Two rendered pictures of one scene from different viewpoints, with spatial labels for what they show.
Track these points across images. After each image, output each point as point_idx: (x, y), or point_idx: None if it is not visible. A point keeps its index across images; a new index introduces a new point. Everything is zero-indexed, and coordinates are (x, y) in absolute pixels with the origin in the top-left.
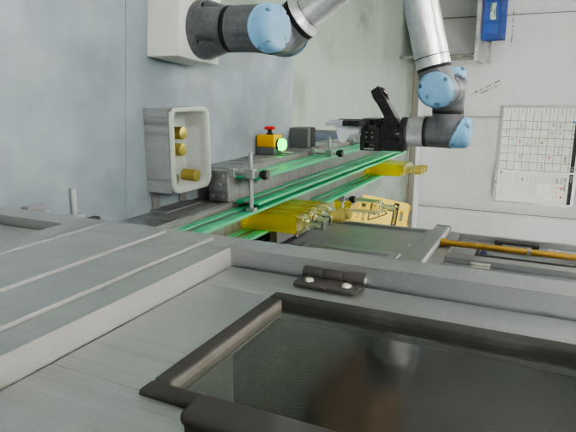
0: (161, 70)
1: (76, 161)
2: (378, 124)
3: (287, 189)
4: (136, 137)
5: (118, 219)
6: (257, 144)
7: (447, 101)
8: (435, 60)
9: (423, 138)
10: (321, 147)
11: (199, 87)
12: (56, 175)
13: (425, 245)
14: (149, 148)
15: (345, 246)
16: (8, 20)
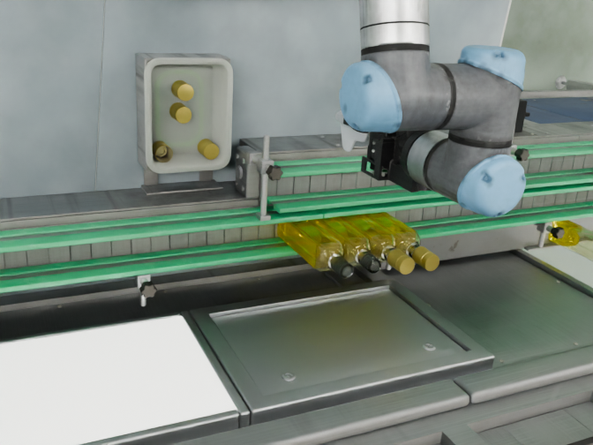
0: (176, 3)
1: (11, 113)
2: (384, 134)
3: (375, 195)
4: (121, 91)
5: (82, 189)
6: None
7: (380, 124)
8: (373, 38)
9: (425, 177)
10: (521, 137)
11: (258, 27)
12: None
13: (574, 357)
14: (138, 107)
15: (431, 309)
16: None
